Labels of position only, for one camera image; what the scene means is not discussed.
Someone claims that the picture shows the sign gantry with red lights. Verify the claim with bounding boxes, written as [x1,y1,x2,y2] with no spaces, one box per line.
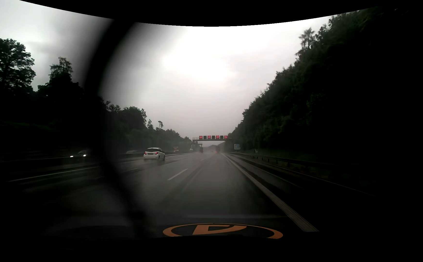
[192,135,232,153]

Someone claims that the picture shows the wet grey asphalt road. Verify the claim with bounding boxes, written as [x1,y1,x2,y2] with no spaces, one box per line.
[0,151,383,237]

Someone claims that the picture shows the white car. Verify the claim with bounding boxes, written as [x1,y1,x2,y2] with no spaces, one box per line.
[143,147,166,161]

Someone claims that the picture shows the road markings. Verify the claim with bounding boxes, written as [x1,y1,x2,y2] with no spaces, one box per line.
[8,153,319,233]

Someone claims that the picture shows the wood of dark trees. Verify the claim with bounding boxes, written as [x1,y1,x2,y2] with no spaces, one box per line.
[223,7,423,161]

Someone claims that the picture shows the row of dark trees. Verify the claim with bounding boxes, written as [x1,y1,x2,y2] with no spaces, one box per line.
[0,23,194,157]

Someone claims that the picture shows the central guard rail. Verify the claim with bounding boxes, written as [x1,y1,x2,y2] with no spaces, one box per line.
[0,151,194,164]

